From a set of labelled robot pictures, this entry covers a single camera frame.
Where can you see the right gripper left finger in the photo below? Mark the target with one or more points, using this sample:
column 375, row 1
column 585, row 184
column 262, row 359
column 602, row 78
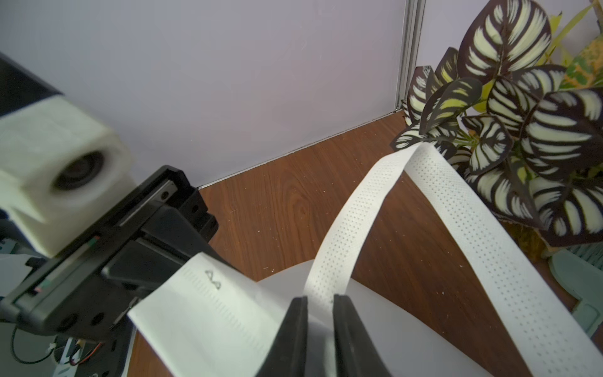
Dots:
column 287, row 355

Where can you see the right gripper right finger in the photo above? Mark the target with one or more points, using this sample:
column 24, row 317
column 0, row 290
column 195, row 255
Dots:
column 356, row 354

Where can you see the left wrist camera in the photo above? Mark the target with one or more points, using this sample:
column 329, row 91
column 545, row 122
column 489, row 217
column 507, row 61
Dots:
column 61, row 168

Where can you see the artificial potted plant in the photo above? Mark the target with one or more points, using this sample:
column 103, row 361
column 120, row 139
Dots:
column 521, row 121

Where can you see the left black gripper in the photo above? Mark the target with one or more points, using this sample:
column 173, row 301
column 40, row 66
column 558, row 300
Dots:
column 125, row 256

